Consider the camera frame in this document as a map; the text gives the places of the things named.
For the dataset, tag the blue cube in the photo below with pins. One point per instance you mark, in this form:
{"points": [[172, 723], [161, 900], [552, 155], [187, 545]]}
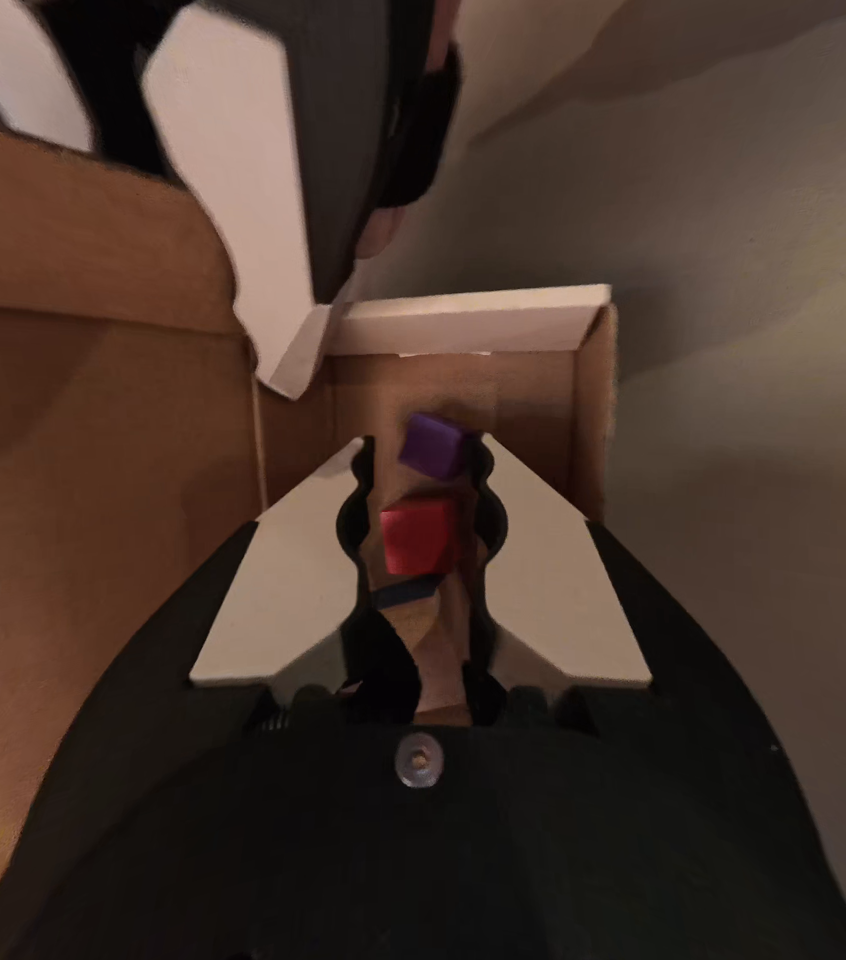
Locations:
{"points": [[400, 592]]}

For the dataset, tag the red cube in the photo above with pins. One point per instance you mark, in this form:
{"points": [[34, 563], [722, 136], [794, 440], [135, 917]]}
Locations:
{"points": [[419, 536]]}

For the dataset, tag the white cardboard box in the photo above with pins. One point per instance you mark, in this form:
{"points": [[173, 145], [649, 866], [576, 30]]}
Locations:
{"points": [[93, 450]]}

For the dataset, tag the purple cube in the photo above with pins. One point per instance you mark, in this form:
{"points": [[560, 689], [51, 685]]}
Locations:
{"points": [[430, 446]]}

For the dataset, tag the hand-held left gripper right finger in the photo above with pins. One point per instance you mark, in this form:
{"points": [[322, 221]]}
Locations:
{"points": [[565, 600]]}

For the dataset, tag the person's right hand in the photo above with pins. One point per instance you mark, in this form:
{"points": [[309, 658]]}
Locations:
{"points": [[379, 232]]}

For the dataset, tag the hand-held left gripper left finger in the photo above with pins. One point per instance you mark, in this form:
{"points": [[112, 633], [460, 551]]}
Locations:
{"points": [[280, 585]]}

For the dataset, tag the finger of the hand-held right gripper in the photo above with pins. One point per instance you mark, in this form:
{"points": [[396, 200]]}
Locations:
{"points": [[243, 187], [10, 60]]}

